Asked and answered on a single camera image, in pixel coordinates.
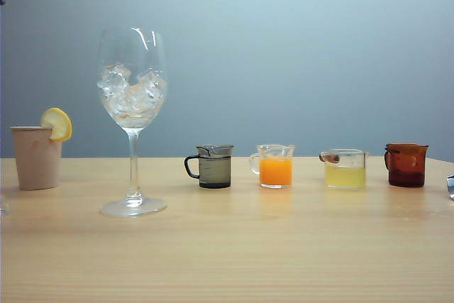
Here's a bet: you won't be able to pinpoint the clear ice cubes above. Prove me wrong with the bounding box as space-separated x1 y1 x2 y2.
97 64 167 123

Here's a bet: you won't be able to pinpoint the tall clear wine glass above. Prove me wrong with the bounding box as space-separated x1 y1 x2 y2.
96 27 168 218

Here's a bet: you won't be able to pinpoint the yellow lemon slice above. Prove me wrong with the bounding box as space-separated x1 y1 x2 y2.
40 106 73 143

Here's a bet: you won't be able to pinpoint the clear cup with orange juice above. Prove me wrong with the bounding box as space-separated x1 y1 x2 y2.
249 143 295 189

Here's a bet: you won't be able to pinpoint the smoked grey glass measuring cup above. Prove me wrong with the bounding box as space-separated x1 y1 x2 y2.
183 144 234 189

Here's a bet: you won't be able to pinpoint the amber glass measuring cup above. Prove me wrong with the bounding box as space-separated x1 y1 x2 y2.
384 142 429 187

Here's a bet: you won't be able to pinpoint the clear wooden-handled cup yellow juice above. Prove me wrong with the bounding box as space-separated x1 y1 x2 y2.
318 148 370 191

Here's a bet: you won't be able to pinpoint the beige paper cup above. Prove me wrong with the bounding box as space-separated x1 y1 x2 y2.
9 125 62 191

